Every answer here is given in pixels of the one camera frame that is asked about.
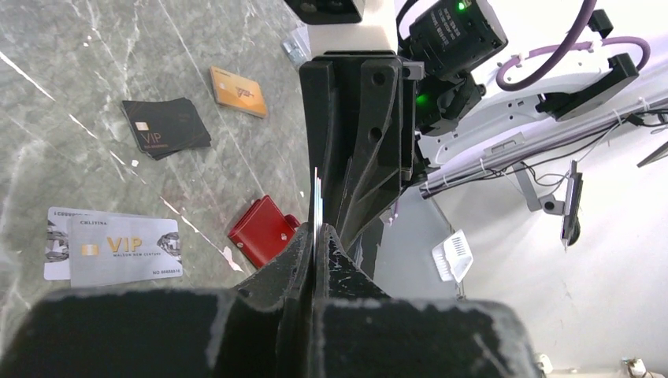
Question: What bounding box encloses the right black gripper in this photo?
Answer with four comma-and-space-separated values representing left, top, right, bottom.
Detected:
299, 51, 425, 248

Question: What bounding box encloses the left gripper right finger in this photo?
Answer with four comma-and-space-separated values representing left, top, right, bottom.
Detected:
312, 224, 543, 377

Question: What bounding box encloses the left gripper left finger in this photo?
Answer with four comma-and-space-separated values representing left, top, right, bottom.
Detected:
1, 224, 314, 377

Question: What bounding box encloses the single silver card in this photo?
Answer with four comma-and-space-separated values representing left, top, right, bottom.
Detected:
312, 167, 323, 251

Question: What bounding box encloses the red leather card holder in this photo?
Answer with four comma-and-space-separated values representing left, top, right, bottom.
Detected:
228, 195, 300, 269

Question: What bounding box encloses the silver VIP card stack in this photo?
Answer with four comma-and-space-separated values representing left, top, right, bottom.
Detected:
43, 206, 184, 287

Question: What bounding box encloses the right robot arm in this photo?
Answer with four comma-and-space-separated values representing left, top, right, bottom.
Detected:
289, 1, 651, 246

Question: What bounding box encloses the orange gold card stack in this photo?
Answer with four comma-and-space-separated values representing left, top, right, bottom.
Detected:
210, 66, 268, 118

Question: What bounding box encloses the black VIP card stack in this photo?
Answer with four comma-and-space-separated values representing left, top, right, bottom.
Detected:
121, 98, 211, 161

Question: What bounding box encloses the clear plastic parts box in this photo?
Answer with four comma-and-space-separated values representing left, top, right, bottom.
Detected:
281, 26, 312, 70

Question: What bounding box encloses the white ribbed plastic part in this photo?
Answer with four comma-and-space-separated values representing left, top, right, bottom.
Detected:
432, 230, 473, 284

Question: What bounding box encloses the tablet on grey stand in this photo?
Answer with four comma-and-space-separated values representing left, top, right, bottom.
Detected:
512, 161, 584, 251

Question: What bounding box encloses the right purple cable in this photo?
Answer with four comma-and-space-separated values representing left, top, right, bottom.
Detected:
494, 0, 652, 93

